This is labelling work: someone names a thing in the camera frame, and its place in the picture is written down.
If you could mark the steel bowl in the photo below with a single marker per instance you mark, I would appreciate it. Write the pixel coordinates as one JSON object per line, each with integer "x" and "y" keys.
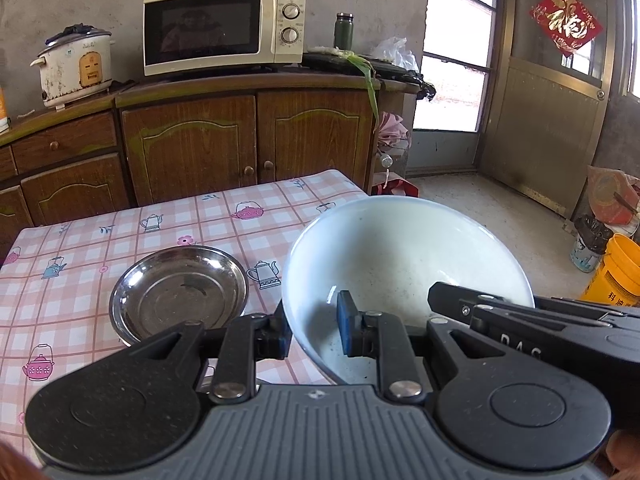
{"x": 180, "y": 300}

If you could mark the metal door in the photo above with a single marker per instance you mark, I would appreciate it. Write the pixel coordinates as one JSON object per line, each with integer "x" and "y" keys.
{"x": 540, "y": 125}

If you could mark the pink cloth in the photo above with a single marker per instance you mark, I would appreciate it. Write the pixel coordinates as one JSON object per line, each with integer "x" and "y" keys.
{"x": 394, "y": 127}

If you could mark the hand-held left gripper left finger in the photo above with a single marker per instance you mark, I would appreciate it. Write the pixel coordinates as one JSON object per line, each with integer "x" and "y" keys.
{"x": 281, "y": 340}

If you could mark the clear plastic bag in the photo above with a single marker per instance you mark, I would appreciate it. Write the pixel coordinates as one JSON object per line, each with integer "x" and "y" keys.
{"x": 395, "y": 52}

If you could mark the black flat griddle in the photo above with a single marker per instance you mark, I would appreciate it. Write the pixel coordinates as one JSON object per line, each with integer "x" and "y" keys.
{"x": 340, "y": 62}

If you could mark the window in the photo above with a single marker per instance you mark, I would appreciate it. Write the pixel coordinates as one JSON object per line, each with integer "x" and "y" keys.
{"x": 455, "y": 35}

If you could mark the orange sack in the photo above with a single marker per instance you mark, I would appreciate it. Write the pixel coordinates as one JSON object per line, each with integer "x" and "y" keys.
{"x": 612, "y": 195}

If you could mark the brown two-door cabinet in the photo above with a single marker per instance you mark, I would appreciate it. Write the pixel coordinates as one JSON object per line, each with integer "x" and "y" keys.
{"x": 225, "y": 140}

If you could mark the cream microwave oven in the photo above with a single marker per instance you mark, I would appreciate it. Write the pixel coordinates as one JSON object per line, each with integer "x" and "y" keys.
{"x": 210, "y": 30}

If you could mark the white rice cooker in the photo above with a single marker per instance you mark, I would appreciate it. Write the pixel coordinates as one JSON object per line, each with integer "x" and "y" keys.
{"x": 75, "y": 70}

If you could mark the small bucket with black bag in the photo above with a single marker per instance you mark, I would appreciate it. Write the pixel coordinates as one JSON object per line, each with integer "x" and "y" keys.
{"x": 590, "y": 245}

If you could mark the red paper decoration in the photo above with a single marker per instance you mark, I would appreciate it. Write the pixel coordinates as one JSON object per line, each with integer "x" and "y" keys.
{"x": 565, "y": 20}

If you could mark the red bag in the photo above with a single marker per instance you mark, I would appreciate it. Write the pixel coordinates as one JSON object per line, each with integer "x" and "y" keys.
{"x": 397, "y": 187}

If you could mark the green thermos bottle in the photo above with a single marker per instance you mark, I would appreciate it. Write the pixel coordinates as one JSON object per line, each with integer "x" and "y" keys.
{"x": 344, "y": 32}

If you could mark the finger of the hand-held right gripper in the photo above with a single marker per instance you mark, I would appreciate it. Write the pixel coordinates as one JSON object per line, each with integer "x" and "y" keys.
{"x": 450, "y": 300}
{"x": 575, "y": 307}

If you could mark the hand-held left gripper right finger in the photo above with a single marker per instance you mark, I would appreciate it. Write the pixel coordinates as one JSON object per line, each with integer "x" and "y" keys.
{"x": 346, "y": 325}

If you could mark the green leaf stalk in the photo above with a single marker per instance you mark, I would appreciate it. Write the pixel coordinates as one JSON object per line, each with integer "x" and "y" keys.
{"x": 371, "y": 90}

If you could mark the pink plaid tablecloth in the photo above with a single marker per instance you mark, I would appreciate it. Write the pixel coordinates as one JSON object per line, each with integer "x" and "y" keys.
{"x": 75, "y": 285}

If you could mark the yellow bucket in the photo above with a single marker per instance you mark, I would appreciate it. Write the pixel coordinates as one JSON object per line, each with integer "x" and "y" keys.
{"x": 615, "y": 275}

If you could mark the white ceramic bowl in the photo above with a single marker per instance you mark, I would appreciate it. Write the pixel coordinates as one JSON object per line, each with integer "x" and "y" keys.
{"x": 400, "y": 250}

